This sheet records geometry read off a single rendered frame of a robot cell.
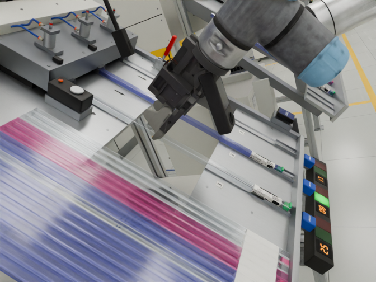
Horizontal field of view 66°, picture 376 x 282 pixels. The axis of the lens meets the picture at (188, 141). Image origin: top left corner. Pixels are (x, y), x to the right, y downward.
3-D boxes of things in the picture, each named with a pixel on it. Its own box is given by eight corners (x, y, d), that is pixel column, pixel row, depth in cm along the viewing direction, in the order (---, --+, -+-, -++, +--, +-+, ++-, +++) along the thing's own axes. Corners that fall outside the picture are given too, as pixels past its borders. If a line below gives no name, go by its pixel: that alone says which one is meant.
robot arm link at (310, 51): (333, 44, 50) (287, 1, 48) (365, 54, 40) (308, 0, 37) (299, 80, 53) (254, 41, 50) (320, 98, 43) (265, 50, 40)
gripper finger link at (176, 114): (164, 121, 57) (191, 90, 52) (171, 127, 57) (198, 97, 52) (155, 131, 53) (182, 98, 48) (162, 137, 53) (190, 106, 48)
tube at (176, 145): (287, 207, 58) (291, 203, 57) (287, 212, 57) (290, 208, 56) (75, 88, 62) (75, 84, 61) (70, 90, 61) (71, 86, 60)
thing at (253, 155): (280, 171, 67) (283, 167, 66) (280, 174, 66) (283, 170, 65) (95, 68, 71) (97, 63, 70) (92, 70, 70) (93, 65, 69)
